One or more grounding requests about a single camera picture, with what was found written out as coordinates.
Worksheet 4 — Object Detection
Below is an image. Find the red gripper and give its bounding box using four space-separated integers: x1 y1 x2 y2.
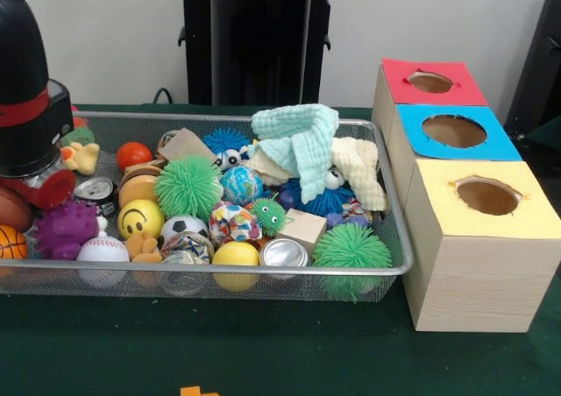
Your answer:
0 167 78 211

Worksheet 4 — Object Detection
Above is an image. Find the green spiky ball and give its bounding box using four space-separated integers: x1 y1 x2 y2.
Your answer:
313 223 394 302
154 156 223 223

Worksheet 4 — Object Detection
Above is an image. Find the mint green cloth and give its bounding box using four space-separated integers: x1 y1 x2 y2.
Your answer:
252 104 340 204

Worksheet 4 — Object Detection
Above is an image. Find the cream muslin cloth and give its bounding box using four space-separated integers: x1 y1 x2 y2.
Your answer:
244 136 387 213

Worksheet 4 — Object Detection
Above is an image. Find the clear mesh bin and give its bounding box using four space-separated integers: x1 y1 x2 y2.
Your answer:
0 111 416 303

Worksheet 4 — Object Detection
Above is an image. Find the wooden box with three holes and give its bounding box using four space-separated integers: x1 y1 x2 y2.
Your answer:
371 59 561 333

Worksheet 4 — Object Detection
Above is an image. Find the purple spiky toy with eyes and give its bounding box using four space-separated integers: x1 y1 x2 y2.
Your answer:
33 201 100 261

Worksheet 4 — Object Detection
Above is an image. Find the black can with silver top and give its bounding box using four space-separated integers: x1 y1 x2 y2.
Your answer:
74 176 117 215

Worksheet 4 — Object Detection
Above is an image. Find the small orange basketball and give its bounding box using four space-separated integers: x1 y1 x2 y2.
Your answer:
0 225 30 262

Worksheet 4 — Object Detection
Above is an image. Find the white baseball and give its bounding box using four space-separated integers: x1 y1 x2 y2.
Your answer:
76 236 131 290

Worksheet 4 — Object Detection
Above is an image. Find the yellow smiley ball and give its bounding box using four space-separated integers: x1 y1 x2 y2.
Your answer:
117 199 166 241

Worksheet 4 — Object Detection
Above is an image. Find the dark green tablecloth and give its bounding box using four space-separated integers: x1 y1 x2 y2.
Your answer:
0 103 561 396

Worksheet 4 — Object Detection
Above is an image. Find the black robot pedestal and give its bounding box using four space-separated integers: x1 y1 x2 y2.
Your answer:
169 0 352 108

